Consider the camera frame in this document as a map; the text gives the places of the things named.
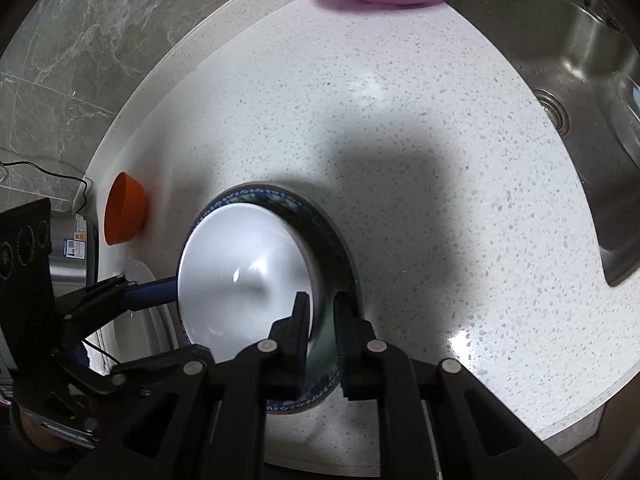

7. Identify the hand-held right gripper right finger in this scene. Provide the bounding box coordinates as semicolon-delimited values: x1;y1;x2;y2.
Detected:
333;291;567;480

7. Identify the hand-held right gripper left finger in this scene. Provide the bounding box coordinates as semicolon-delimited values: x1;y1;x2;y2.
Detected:
65;291;314;480

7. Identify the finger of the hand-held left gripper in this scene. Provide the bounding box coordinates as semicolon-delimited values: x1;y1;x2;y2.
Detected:
52;344;152;396
54;275;179;324

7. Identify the large white plate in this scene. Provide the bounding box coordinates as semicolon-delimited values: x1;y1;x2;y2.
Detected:
177;205;326;361

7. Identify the blue patterned green plate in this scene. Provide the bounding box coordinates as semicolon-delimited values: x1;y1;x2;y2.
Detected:
187;183;358;413

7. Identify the person's left hand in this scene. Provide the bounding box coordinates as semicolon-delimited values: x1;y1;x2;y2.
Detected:
19;412;65;455

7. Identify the stainless steel appliance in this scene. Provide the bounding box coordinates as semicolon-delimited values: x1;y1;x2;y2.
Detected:
47;211;99;293

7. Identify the orange bowl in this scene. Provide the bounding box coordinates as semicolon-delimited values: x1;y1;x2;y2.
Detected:
104;172;148;246

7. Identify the sink drain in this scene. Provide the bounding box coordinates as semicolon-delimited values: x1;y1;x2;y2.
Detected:
532;89;571;136

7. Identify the stainless steel sink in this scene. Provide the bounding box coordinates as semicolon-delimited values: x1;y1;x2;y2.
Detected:
442;0;640;288

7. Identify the clear glass bowl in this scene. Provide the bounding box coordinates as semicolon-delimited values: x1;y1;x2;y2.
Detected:
612;72;640;161

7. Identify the thin black cable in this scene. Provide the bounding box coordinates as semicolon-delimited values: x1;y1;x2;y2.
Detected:
81;338;122;367

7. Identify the black wall cable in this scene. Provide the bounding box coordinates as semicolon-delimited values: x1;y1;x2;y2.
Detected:
0;160;91;185

